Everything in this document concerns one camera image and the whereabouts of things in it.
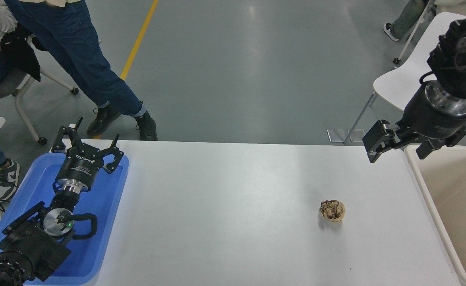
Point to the person in grey trousers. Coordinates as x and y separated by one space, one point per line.
409 16

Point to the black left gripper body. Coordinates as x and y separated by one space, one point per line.
78 167

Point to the grey wheeled chair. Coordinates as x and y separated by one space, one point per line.
10 83

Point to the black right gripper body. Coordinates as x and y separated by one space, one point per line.
431 119

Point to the black jacket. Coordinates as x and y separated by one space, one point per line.
18 51

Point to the clear floor marker plate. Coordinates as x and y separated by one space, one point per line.
336 136
358 135

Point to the tan paper ball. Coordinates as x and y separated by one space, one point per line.
332 210

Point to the white plastic chair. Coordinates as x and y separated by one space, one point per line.
399 83

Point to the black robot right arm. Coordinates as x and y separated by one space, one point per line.
463 51

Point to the large pale bin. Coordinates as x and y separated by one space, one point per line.
455 198

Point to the white-legged wheeled chair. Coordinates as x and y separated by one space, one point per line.
396 60

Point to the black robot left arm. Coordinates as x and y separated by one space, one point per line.
30 242

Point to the blue plastic tray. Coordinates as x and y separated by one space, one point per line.
105 198

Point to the standing person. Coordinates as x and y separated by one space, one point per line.
78 51

